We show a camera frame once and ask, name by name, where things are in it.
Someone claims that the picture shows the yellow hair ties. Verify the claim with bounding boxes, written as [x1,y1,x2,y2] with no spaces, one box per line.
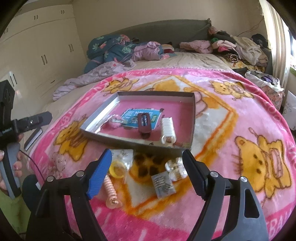
[108,161,129,179]

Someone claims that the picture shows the shallow cardboard box tray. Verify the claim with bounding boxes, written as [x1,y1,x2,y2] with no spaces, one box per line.
[80,91,196,157]

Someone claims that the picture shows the pink folded garment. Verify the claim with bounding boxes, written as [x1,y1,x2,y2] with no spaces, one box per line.
[179,40,213,54]

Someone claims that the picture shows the earring card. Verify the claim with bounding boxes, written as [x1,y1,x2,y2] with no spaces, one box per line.
[111,149,134,170]

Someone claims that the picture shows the peach spiral hair tie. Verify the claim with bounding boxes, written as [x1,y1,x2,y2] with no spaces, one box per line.
[102,174,123,209]

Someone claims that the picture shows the grey upholstered headboard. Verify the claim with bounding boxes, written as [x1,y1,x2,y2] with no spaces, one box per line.
[112,19,212,48]

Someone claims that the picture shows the dark brown hair clip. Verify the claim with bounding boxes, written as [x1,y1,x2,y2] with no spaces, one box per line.
[137,113,152,136]

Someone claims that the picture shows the lilac crumpled blanket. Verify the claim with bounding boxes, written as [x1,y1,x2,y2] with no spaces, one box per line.
[53,60,136,101]

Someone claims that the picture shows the white plastic bag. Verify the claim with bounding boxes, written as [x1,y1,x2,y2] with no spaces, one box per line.
[282,91,296,131]

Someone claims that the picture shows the dark floral quilt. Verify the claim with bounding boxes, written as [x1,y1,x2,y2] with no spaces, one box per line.
[84,35,136,73]

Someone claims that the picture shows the pearl white claw clip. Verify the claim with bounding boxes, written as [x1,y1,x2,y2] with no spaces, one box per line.
[165,157,188,182]

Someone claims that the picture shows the cream white comb clip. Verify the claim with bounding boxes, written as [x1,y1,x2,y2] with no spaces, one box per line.
[160,118,177,146]

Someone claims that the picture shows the cream built-in wardrobe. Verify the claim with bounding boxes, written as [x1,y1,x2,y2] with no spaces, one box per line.
[1,4,86,118]

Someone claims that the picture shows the person's left hand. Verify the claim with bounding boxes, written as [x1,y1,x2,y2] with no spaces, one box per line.
[0,134,25,191]

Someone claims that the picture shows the cream window curtain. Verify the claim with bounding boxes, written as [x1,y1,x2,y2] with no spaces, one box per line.
[259,0,290,88]

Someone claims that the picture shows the pile of mixed clothes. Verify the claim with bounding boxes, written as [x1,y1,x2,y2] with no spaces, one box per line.
[208,26,280,86]

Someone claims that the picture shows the clear plastic bag of hairpins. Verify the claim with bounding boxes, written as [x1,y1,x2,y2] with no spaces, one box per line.
[151,171,176,199]

